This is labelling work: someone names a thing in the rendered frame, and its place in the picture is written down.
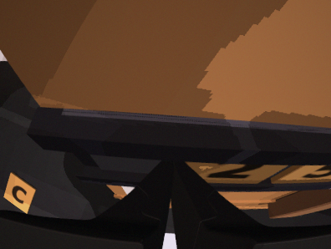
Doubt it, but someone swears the white paper label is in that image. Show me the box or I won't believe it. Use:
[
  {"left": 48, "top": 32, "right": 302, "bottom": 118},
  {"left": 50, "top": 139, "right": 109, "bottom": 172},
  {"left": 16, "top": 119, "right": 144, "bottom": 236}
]
[{"left": 122, "top": 186, "right": 135, "bottom": 193}]

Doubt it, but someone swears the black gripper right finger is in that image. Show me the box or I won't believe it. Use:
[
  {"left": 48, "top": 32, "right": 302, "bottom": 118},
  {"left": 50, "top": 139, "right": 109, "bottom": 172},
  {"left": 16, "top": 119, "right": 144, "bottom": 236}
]
[{"left": 171, "top": 161, "right": 331, "bottom": 249}]

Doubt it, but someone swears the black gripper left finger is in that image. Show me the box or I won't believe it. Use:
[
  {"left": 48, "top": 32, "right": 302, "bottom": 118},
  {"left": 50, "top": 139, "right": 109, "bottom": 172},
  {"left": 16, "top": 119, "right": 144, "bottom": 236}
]
[{"left": 0, "top": 161, "right": 173, "bottom": 249}]

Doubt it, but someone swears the orange rectangular board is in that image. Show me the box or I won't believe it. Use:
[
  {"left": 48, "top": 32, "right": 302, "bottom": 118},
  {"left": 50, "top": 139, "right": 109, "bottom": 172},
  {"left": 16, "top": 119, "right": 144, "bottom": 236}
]
[{"left": 0, "top": 0, "right": 331, "bottom": 219}]

